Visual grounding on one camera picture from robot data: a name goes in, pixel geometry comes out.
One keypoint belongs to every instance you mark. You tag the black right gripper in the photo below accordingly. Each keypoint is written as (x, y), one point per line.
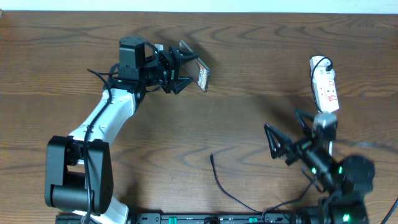
(286, 142)

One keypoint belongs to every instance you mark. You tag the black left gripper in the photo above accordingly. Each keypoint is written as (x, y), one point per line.
(173, 66)

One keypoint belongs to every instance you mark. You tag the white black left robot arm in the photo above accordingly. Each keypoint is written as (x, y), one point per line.
(79, 175)

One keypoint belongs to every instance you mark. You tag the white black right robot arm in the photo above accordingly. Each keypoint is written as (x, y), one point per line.
(347, 181)

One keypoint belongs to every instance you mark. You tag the white USB charger plug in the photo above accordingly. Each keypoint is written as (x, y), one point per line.
(325, 71)

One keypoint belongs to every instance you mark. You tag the white power strip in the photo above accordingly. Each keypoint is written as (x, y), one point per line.
(323, 89)

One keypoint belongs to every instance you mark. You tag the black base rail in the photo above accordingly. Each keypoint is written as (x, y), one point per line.
(270, 218)

